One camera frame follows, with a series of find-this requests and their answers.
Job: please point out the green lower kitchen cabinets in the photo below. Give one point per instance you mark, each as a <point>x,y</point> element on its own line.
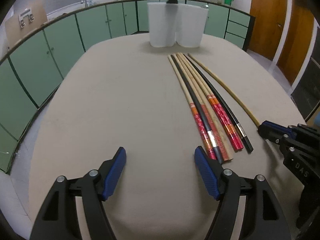
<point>35,67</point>

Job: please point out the black plastic spoon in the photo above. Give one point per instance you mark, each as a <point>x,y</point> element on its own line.
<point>172,1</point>

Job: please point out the tan bamboo chopstick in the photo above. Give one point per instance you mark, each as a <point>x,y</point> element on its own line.
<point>197,87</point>

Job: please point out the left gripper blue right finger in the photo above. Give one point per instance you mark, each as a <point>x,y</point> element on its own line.
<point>263,216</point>

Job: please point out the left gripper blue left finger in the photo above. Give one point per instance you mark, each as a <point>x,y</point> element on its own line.
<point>57,217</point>

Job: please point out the black appliance panel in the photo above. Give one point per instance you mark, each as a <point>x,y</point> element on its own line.
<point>306,94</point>

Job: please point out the red orange star chopstick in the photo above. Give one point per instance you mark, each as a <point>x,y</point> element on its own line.
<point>217,104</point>

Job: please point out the black chopstick silver band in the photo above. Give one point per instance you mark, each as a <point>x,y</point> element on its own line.
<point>224,108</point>

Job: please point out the brown wooden door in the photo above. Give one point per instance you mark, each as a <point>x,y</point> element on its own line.
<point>297,40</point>
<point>268,27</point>

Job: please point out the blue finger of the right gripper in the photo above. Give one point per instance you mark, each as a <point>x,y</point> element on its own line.
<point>268,127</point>
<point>272,137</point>

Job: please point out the white double utensil holder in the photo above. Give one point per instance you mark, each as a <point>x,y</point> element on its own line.
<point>171,24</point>

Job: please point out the red striped bamboo chopstick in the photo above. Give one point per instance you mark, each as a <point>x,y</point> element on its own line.
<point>213,150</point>

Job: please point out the red orange patterned chopstick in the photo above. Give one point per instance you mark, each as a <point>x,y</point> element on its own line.
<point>212,104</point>

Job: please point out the plain bamboo chopstick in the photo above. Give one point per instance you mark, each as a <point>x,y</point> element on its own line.
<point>230,92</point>

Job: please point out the brown cardboard board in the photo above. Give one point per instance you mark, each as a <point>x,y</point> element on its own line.
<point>26,20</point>

